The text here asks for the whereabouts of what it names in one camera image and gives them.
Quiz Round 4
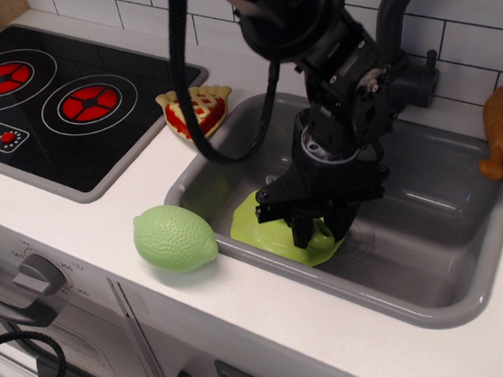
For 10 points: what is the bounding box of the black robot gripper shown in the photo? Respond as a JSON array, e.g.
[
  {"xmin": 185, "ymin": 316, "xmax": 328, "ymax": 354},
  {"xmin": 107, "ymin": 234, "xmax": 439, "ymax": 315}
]
[{"xmin": 256, "ymin": 143, "xmax": 389, "ymax": 249}]

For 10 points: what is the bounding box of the grey green toy spatula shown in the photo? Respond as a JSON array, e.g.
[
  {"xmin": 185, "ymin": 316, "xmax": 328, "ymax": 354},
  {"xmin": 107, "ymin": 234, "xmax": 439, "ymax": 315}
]
[{"xmin": 307, "ymin": 219, "xmax": 336, "ymax": 254}]

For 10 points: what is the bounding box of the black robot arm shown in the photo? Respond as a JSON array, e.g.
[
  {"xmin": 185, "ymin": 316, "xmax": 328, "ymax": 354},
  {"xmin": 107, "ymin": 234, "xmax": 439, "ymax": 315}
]
[{"xmin": 227, "ymin": 0, "xmax": 395, "ymax": 248}]

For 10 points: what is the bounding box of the light green plastic plate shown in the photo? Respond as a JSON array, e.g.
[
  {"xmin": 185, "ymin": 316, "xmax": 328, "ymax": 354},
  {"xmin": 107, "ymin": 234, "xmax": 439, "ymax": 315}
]
[{"xmin": 230, "ymin": 191, "xmax": 344, "ymax": 267}]

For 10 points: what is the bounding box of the grey toy sink basin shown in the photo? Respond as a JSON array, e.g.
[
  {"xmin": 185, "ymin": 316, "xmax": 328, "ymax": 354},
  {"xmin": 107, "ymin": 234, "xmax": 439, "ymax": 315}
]
[{"xmin": 165, "ymin": 93, "xmax": 503, "ymax": 329}]

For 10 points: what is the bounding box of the dark grey sink faucet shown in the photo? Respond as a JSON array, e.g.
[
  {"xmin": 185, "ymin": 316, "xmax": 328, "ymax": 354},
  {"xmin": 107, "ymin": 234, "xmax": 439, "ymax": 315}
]
[{"xmin": 376, "ymin": 0, "xmax": 439, "ymax": 108}]

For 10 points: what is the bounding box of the green toy lemon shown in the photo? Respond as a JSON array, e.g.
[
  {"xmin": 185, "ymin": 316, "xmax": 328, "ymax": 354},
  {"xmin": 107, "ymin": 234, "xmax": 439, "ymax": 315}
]
[{"xmin": 133, "ymin": 205, "xmax": 219, "ymax": 273}]

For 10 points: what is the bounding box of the toy cherry pie slice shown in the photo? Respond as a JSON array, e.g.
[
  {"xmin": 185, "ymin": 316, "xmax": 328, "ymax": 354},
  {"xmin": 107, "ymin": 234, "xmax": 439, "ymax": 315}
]
[{"xmin": 155, "ymin": 85, "xmax": 233, "ymax": 141}]

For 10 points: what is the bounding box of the brown toy chicken drumstick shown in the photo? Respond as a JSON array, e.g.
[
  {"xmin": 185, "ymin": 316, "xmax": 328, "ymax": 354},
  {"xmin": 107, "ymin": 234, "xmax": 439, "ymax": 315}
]
[{"xmin": 478, "ymin": 86, "xmax": 503, "ymax": 181}]

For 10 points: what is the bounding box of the grey oven knob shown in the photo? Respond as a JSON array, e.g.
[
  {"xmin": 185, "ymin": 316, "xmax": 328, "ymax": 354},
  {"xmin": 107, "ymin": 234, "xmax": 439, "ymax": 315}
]
[{"xmin": 13, "ymin": 254, "xmax": 66, "ymax": 296}]

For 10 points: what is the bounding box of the black toy stove top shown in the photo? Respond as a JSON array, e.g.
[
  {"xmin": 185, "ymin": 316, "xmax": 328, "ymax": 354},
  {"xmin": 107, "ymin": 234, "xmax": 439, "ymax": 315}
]
[{"xmin": 0, "ymin": 10, "xmax": 218, "ymax": 210}]

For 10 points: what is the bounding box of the grey oven door handle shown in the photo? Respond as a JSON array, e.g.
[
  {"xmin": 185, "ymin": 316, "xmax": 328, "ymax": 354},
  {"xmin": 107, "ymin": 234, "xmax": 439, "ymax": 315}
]
[{"xmin": 0, "ymin": 300, "xmax": 58, "ymax": 328}]

